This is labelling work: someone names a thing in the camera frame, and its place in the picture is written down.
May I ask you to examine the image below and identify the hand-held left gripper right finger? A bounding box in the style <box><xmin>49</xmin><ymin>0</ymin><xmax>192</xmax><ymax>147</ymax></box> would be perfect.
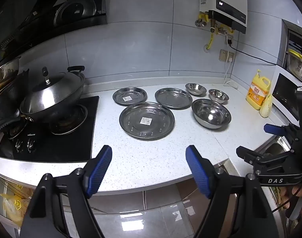
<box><xmin>185</xmin><ymin>145</ymin><xmax>281</xmax><ymax>238</ymax></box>

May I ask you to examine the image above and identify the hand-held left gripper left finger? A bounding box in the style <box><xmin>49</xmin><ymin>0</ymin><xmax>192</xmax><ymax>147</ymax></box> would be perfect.
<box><xmin>19</xmin><ymin>144</ymin><xmax>113</xmax><ymax>238</ymax></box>

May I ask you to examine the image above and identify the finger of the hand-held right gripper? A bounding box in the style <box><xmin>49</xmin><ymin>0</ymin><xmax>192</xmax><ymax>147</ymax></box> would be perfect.
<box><xmin>263</xmin><ymin>123</ymin><xmax>301</xmax><ymax>144</ymax></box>
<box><xmin>236</xmin><ymin>146</ymin><xmax>294</xmax><ymax>176</ymax></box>

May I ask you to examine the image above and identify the large steel bowl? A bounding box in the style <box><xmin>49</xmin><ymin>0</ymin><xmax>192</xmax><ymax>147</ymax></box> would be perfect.
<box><xmin>191</xmin><ymin>98</ymin><xmax>232</xmax><ymax>130</ymax></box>

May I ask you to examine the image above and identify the large steel plate with label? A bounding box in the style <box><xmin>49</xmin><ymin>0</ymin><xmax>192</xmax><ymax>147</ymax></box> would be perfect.
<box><xmin>119</xmin><ymin>102</ymin><xmax>175</xmax><ymax>142</ymax></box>

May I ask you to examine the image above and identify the small steel bowl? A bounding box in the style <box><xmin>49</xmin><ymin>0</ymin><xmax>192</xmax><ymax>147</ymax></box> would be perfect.
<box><xmin>208</xmin><ymin>89</ymin><xmax>229</xmax><ymax>104</ymax></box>
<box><xmin>185</xmin><ymin>83</ymin><xmax>207</xmax><ymax>96</ymax></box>

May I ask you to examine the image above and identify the plain steel plate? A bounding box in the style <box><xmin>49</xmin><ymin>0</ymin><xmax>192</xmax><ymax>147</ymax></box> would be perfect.
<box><xmin>154</xmin><ymin>87</ymin><xmax>193</xmax><ymax>110</ymax></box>

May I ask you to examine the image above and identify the small steel plate with label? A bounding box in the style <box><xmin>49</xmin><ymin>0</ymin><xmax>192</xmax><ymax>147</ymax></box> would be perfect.
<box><xmin>112</xmin><ymin>87</ymin><xmax>148</xmax><ymax>106</ymax></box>

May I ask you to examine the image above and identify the person's right hand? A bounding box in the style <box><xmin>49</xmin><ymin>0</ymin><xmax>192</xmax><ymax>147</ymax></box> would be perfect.
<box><xmin>281</xmin><ymin>185</ymin><xmax>302</xmax><ymax>212</ymax></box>

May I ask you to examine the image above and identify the steel sink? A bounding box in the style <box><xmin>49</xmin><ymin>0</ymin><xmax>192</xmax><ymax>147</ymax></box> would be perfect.
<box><xmin>254</xmin><ymin>134</ymin><xmax>294</xmax><ymax>161</ymax></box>

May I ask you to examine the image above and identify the pale napa cabbage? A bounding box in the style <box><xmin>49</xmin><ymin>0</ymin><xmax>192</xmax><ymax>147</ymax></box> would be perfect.
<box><xmin>259</xmin><ymin>94</ymin><xmax>273</xmax><ymax>118</ymax></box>

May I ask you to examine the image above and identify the white microwave oven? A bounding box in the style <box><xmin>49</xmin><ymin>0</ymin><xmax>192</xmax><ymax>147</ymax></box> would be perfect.
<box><xmin>271</xmin><ymin>66</ymin><xmax>302</xmax><ymax>129</ymax></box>

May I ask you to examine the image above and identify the yellow detergent bottle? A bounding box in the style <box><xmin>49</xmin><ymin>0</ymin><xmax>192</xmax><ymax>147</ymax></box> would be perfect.
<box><xmin>245</xmin><ymin>69</ymin><xmax>271</xmax><ymax>111</ymax></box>

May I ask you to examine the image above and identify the black glass gas stove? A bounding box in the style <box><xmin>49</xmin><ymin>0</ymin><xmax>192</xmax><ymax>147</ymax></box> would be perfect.
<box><xmin>0</xmin><ymin>95</ymin><xmax>100</xmax><ymax>163</ymax></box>

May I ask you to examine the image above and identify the brown base cabinet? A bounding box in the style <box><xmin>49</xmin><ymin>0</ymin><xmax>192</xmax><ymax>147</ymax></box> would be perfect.
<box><xmin>90</xmin><ymin>164</ymin><xmax>237</xmax><ymax>214</ymax></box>

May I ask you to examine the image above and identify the steel basin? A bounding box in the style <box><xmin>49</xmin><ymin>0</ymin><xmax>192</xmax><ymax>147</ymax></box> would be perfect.
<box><xmin>285</xmin><ymin>50</ymin><xmax>302</xmax><ymax>85</ymax></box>

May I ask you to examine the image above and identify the steel wok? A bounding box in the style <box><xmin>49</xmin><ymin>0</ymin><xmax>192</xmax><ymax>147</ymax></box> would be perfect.
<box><xmin>19</xmin><ymin>66</ymin><xmax>86</xmax><ymax>126</ymax></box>

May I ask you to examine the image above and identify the steel wok lid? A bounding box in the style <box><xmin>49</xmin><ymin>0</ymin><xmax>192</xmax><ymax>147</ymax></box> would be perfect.
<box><xmin>20</xmin><ymin>66</ymin><xmax>84</xmax><ymax>109</ymax></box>

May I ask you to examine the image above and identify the yellow plastic bag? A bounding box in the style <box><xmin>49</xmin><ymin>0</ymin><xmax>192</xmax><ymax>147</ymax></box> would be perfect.
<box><xmin>0</xmin><ymin>186</ymin><xmax>34</xmax><ymax>226</ymax></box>

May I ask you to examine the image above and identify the black frying pan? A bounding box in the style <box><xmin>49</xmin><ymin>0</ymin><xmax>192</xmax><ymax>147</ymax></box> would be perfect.
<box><xmin>0</xmin><ymin>71</ymin><xmax>30</xmax><ymax>139</ymax></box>

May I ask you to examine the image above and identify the black range hood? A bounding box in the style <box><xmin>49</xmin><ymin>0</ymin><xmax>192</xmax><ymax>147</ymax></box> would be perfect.
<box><xmin>0</xmin><ymin>0</ymin><xmax>108</xmax><ymax>65</ymax></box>

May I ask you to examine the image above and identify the white cable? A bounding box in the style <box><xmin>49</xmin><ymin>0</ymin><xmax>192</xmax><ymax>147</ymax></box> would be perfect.
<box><xmin>223</xmin><ymin>58</ymin><xmax>239</xmax><ymax>90</ymax></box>

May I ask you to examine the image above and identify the black power cable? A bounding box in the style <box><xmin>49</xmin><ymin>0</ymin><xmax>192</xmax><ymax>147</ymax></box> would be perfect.
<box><xmin>228</xmin><ymin>40</ymin><xmax>285</xmax><ymax>66</ymax></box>

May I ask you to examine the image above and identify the beige wall socket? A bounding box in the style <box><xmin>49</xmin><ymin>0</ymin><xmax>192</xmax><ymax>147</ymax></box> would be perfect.
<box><xmin>220</xmin><ymin>50</ymin><xmax>235</xmax><ymax>62</ymax></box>

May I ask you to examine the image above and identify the yellow gas hose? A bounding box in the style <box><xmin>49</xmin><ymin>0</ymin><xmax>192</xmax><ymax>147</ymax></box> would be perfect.
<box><xmin>206</xmin><ymin>28</ymin><xmax>217</xmax><ymax>52</ymax></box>

